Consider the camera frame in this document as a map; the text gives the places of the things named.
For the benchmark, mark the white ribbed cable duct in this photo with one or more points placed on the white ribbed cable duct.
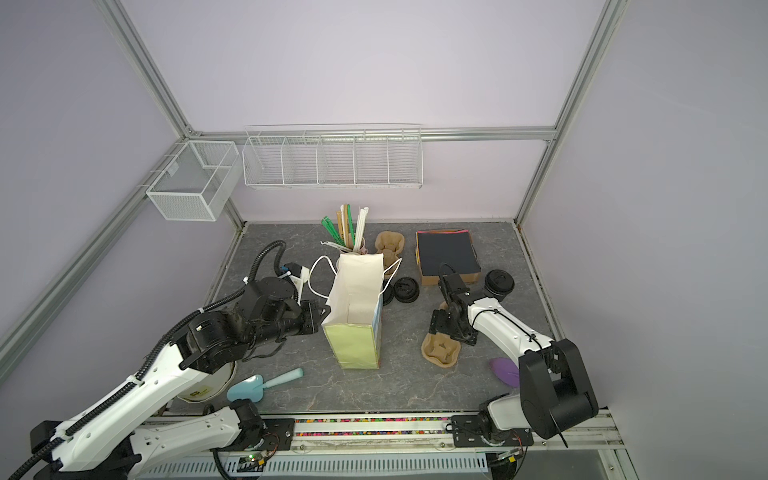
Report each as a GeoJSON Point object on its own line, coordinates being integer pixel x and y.
{"type": "Point", "coordinates": [357, 466]}

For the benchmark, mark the white green paper bag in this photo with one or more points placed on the white green paper bag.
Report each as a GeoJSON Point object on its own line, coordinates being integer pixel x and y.
{"type": "Point", "coordinates": [353, 326]}

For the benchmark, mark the small white wire basket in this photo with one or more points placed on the small white wire basket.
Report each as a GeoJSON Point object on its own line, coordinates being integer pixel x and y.
{"type": "Point", "coordinates": [198, 181]}

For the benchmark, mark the black cup lid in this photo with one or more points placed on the black cup lid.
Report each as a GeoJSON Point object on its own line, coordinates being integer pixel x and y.
{"type": "Point", "coordinates": [406, 290]}

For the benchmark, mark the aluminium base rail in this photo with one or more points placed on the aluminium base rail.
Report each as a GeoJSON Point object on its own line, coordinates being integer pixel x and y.
{"type": "Point", "coordinates": [422, 432]}

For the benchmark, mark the green wrapped straw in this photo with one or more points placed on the green wrapped straw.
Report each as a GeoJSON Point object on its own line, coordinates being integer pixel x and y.
{"type": "Point", "coordinates": [350, 226]}
{"type": "Point", "coordinates": [332, 231]}

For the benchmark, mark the teal plastic scoop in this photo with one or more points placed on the teal plastic scoop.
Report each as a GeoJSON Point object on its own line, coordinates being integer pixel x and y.
{"type": "Point", "coordinates": [253, 388]}

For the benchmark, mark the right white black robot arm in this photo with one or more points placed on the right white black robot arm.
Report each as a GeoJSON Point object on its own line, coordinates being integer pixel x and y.
{"type": "Point", "coordinates": [554, 393]}

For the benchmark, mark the potted green plant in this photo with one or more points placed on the potted green plant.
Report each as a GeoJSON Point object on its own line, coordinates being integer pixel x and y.
{"type": "Point", "coordinates": [211, 386]}

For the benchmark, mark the stack of black lids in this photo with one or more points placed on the stack of black lids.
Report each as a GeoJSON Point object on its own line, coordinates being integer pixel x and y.
{"type": "Point", "coordinates": [388, 294]}

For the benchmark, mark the brown wrapped straw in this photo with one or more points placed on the brown wrapped straw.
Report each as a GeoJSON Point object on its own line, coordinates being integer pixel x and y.
{"type": "Point", "coordinates": [342, 225]}

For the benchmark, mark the single brown pulp cup carrier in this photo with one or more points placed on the single brown pulp cup carrier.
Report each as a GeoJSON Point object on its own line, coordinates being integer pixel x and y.
{"type": "Point", "coordinates": [439, 348]}

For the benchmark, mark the long white wire basket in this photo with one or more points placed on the long white wire basket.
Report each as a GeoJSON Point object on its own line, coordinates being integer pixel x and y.
{"type": "Point", "coordinates": [363, 155]}

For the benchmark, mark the black paper coffee cup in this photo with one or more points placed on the black paper coffee cup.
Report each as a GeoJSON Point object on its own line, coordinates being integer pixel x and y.
{"type": "Point", "coordinates": [499, 284]}

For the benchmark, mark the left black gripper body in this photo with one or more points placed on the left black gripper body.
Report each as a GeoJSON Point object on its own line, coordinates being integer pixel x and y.
{"type": "Point", "coordinates": [296, 321]}

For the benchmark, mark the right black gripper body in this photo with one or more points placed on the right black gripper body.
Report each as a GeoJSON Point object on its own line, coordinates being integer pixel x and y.
{"type": "Point", "coordinates": [445, 323]}

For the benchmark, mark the cardboard box of napkins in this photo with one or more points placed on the cardboard box of napkins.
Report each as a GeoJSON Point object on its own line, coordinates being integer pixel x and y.
{"type": "Point", "coordinates": [454, 248]}

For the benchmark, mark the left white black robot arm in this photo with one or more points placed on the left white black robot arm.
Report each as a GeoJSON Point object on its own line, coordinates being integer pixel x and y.
{"type": "Point", "coordinates": [109, 440]}

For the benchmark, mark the purple pink spatula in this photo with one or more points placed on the purple pink spatula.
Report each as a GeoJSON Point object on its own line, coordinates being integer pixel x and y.
{"type": "Point", "coordinates": [506, 371]}

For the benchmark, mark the white wrapped straw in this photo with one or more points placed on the white wrapped straw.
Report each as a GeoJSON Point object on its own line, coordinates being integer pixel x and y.
{"type": "Point", "coordinates": [361, 223]}

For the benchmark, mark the pink straw holder cup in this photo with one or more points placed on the pink straw holder cup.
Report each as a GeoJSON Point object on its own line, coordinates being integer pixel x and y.
{"type": "Point", "coordinates": [360, 247]}

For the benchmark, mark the brown pulp cup carriers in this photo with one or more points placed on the brown pulp cup carriers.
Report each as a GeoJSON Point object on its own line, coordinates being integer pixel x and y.
{"type": "Point", "coordinates": [390, 245]}

